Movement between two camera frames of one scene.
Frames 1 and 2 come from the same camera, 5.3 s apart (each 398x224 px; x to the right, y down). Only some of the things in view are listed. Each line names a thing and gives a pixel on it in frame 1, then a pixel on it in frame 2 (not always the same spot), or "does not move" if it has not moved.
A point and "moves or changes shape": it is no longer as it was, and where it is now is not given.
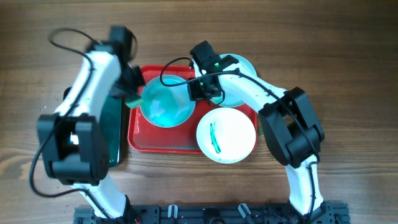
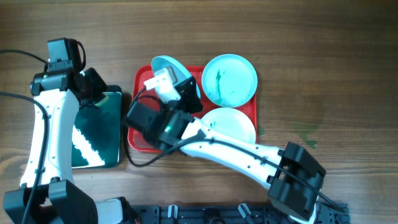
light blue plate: x=167 y=107 moves or changes shape
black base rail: x=329 y=213 does not move
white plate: x=226 y=135 does not move
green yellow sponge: x=135 y=103 moves or changes shape
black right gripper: x=195 y=96 → x=185 y=94
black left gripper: x=119 y=93 → x=99 y=84
